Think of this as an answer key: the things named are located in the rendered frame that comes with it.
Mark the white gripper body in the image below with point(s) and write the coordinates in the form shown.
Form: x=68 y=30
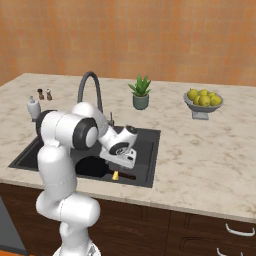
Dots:
x=125 y=158

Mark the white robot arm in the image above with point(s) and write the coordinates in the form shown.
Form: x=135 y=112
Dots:
x=56 y=166

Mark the yellow sponge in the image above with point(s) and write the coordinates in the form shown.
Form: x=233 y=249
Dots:
x=115 y=176

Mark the black sink basin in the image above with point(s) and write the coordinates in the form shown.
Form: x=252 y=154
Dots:
x=146 y=156

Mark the grey tap lever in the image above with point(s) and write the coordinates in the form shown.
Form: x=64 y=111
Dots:
x=111 y=119

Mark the green plant in grey pot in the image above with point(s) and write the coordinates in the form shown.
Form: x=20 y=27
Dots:
x=140 y=96

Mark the dark wood cupboard door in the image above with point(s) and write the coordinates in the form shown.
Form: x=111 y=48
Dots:
x=126 y=230

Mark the grey curved tap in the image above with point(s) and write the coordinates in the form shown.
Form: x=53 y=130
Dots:
x=96 y=83

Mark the grey fruit bowl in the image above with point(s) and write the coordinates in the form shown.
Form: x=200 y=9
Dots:
x=201 y=111

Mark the yellow lemon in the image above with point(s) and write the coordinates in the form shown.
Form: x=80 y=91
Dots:
x=192 y=94
x=216 y=100
x=203 y=92
x=196 y=100
x=212 y=94
x=204 y=101

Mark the brown salt shaker white cap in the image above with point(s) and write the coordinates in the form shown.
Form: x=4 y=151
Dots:
x=49 y=95

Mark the dark wood drawer front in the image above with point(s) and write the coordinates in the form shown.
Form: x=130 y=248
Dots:
x=200 y=226
x=193 y=250

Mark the brown pepper shaker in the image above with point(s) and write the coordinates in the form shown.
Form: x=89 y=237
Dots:
x=40 y=94

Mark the grey dishwasher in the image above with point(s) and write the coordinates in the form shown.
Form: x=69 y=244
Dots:
x=10 y=230

